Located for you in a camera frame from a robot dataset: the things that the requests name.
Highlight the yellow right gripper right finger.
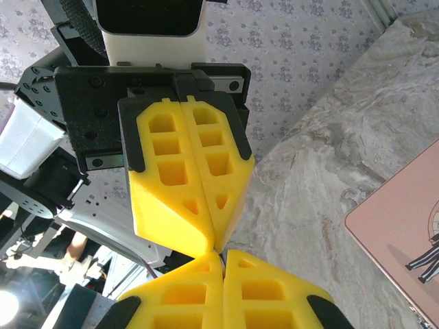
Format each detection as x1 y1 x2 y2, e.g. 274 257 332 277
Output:
222 249 355 329

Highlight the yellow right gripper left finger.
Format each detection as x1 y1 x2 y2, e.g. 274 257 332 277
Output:
95 252 226 329

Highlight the person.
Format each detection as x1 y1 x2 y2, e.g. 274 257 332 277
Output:
63 230 91 263

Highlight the pink tin box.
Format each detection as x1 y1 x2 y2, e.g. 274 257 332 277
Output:
344 138 439 329

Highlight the bright lamp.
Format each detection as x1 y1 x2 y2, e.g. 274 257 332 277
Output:
0 289 20 326

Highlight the black braided cable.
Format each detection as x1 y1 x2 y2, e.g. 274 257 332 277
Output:
60 0 108 60

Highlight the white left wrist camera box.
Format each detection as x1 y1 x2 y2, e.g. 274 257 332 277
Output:
95 0 207 69

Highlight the aluminium corner post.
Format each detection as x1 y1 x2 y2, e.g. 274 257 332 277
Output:
365 0 404 34

